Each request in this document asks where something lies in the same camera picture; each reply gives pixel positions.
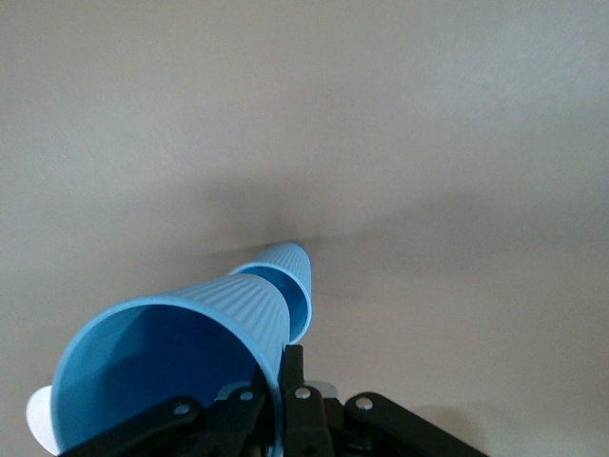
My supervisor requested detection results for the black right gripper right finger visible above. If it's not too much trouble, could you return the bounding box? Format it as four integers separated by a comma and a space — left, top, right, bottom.
278, 343, 491, 457

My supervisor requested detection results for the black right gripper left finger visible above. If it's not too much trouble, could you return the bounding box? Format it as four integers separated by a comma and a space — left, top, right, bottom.
60, 379, 277, 457

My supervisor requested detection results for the blue ribbed plastic cup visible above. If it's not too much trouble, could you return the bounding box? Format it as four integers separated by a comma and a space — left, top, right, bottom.
49, 274, 291, 457
227, 242, 315, 345

